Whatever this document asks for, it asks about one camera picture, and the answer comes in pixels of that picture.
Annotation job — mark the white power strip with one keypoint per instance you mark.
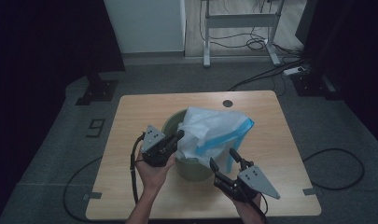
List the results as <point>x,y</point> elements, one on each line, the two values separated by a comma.
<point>293,71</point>

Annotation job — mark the round black table grommet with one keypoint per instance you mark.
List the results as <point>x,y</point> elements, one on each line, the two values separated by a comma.
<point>227,103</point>

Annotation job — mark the white trash bag blue band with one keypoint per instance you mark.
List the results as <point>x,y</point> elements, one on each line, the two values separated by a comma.
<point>208,130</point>

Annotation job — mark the dark curtain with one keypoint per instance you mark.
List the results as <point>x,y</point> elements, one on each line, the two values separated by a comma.
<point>37,62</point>
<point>348,46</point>

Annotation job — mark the green plastic trash bin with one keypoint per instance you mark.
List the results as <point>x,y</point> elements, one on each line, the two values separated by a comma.
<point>193,171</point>

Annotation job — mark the person's left hand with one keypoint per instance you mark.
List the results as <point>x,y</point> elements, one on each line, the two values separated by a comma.
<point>152,177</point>

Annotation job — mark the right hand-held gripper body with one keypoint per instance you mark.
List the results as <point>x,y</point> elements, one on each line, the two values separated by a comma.
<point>258,182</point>

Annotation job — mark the white metal desk frame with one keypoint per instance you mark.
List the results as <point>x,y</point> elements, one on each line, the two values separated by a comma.
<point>239,20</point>

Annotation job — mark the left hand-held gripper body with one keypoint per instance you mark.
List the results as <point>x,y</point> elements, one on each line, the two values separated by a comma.
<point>152,140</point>

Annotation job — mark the white cabinet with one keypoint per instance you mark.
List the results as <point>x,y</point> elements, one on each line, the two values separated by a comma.
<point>146,25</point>

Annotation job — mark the person's right hand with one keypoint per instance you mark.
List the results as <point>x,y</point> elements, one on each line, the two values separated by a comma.
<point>249,208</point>

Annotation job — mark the black stand base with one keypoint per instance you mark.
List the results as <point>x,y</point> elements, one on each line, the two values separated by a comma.
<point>99,90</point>
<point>311,87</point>

